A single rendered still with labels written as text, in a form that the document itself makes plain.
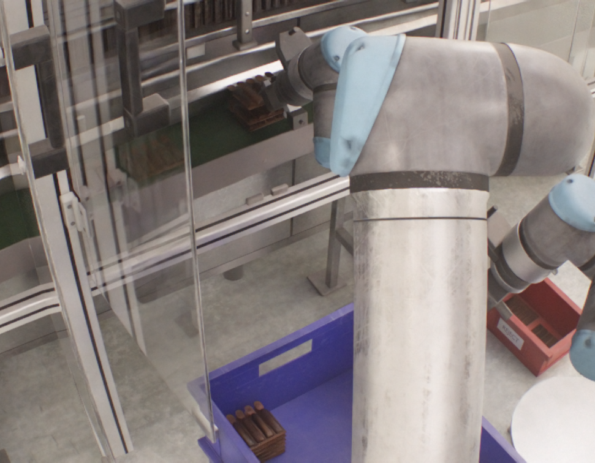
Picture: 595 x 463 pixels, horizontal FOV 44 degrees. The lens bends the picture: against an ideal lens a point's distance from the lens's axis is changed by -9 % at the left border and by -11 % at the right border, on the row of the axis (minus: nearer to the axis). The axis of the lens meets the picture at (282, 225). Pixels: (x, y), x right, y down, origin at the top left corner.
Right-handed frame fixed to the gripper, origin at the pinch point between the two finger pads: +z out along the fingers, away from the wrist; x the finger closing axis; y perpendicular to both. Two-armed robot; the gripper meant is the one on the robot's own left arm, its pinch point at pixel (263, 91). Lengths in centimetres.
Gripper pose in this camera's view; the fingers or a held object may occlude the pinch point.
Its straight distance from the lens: 153.3
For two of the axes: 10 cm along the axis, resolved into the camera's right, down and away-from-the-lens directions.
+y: 3.9, 9.2, 0.6
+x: 8.4, -3.9, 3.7
